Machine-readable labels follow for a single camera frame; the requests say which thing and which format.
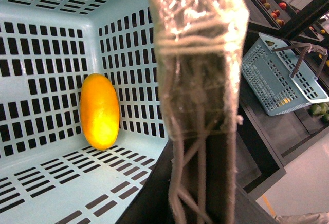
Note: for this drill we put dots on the yellow mango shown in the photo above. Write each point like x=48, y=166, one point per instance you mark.
x=99, y=110

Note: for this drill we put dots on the grey basket handle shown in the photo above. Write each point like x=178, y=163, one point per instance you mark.
x=198, y=48

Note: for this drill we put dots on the light blue plastic basket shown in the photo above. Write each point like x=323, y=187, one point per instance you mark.
x=49, y=172

